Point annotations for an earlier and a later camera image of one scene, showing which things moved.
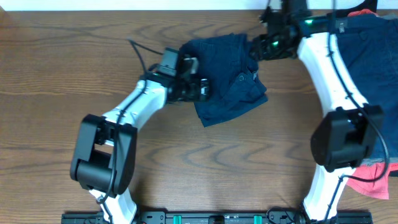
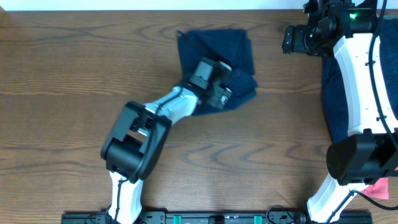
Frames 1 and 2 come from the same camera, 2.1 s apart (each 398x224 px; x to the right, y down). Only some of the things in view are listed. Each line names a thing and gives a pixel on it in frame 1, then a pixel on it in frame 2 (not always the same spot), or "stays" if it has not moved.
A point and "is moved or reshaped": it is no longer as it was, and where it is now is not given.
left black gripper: x=201 y=88 -> x=226 y=79
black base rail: x=277 y=217 stays
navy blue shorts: x=229 y=62 is moved or reshaped
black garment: x=370 y=5 stays
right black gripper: x=259 y=45 -> x=293 y=42
